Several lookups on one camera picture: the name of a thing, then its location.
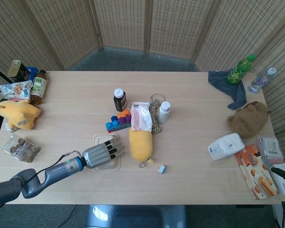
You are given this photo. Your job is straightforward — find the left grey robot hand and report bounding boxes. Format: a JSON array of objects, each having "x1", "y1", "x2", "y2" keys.
[{"x1": 81, "y1": 140, "x2": 124, "y2": 169}]

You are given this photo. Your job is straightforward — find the clear plastic container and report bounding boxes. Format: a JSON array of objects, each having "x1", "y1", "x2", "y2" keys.
[{"x1": 93, "y1": 133, "x2": 123, "y2": 173}]

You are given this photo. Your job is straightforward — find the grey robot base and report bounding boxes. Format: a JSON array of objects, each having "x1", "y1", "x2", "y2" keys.
[{"x1": 85, "y1": 204, "x2": 187, "y2": 228}]

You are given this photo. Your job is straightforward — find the sardine tin with black sleeve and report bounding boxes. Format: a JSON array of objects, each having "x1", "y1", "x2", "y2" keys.
[{"x1": 7, "y1": 59, "x2": 31, "y2": 83}]

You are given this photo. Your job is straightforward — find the orange biscuit box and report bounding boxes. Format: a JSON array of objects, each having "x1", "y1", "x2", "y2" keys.
[{"x1": 235, "y1": 143, "x2": 280, "y2": 200}]

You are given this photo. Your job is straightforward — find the colourful toy building blocks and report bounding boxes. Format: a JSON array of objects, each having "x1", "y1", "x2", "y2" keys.
[{"x1": 105, "y1": 109, "x2": 132, "y2": 133}]

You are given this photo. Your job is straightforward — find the yellow oblong plush toy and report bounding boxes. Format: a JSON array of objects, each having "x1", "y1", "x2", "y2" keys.
[{"x1": 129, "y1": 128, "x2": 155, "y2": 165}]

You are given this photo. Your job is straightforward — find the pink white snack packet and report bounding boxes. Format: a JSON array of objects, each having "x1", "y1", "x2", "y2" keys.
[{"x1": 130, "y1": 101, "x2": 153, "y2": 132}]

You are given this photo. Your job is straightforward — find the brown bottle white cap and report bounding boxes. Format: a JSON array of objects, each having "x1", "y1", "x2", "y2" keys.
[{"x1": 113, "y1": 88, "x2": 128, "y2": 112}]

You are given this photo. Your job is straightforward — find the clear bag of round biscuits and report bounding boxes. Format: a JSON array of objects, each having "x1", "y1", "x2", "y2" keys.
[{"x1": 2, "y1": 133, "x2": 42, "y2": 164}]

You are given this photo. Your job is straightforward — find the white pill bottle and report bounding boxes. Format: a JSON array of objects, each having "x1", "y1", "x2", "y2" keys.
[{"x1": 158, "y1": 101, "x2": 171, "y2": 124}]

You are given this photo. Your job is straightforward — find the yellow plush animal toy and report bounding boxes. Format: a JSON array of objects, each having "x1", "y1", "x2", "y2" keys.
[{"x1": 0, "y1": 99, "x2": 42, "y2": 132}]

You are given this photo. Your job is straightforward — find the amber tea bottle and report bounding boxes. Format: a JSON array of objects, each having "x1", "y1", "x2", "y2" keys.
[{"x1": 29, "y1": 69, "x2": 48, "y2": 105}]

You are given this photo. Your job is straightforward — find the snack bag with nuts print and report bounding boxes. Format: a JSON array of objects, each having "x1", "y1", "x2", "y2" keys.
[{"x1": 0, "y1": 80, "x2": 33, "y2": 100}]

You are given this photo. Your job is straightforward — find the blue packet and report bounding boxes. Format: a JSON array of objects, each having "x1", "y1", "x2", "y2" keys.
[{"x1": 26, "y1": 66, "x2": 40, "y2": 81}]

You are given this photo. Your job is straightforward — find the white tissue pack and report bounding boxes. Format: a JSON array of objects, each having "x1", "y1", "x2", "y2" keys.
[{"x1": 207, "y1": 133, "x2": 246, "y2": 162}]

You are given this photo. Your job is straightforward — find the woven folding screen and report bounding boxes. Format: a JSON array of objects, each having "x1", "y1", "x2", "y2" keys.
[{"x1": 0, "y1": 0, "x2": 285, "y2": 167}]

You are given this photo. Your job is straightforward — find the grey blue cloth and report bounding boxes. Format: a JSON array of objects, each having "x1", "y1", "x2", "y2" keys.
[{"x1": 208, "y1": 70, "x2": 247, "y2": 111}]

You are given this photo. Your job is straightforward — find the brown plush toy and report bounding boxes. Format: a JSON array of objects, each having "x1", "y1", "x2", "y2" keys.
[{"x1": 227, "y1": 101, "x2": 272, "y2": 139}]

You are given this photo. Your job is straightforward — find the green soda bottle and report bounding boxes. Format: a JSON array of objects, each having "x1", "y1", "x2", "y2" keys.
[{"x1": 226, "y1": 54, "x2": 256, "y2": 86}]

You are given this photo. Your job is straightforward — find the pink wet wipes pack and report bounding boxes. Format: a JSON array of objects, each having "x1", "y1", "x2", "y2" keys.
[{"x1": 256, "y1": 135, "x2": 285, "y2": 164}]

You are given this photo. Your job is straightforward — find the clear water bottle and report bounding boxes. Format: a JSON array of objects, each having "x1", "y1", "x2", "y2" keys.
[{"x1": 247, "y1": 67, "x2": 277, "y2": 94}]

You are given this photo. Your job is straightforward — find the coiled braided rope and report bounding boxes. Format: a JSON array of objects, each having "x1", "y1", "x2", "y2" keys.
[{"x1": 148, "y1": 93, "x2": 166, "y2": 133}]

